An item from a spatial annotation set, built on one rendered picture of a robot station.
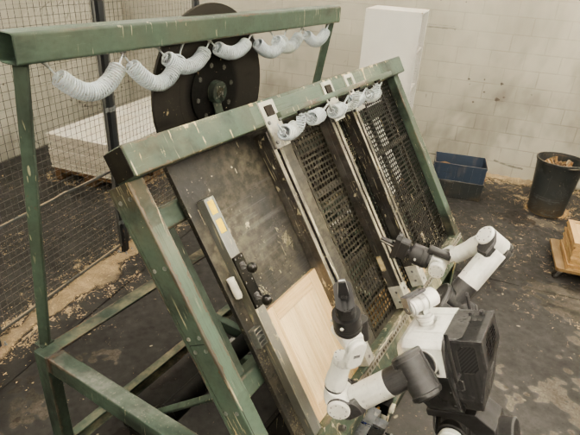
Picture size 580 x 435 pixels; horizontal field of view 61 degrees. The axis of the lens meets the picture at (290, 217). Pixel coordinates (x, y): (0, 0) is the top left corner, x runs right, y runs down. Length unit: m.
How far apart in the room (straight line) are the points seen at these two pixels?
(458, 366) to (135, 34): 1.64
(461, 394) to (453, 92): 5.55
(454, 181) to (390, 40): 1.84
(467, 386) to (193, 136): 1.21
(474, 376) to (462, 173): 4.61
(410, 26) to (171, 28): 3.69
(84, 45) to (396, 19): 4.09
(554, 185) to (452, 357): 4.63
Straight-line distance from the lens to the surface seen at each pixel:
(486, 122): 7.10
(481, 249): 1.99
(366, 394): 1.71
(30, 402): 3.53
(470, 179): 6.24
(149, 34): 2.11
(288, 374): 1.86
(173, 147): 1.59
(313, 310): 2.04
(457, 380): 1.76
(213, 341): 1.61
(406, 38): 5.56
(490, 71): 6.96
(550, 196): 6.25
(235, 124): 1.82
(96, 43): 1.95
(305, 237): 2.04
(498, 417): 2.00
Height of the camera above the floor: 2.43
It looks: 27 degrees down
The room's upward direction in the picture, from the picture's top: 4 degrees clockwise
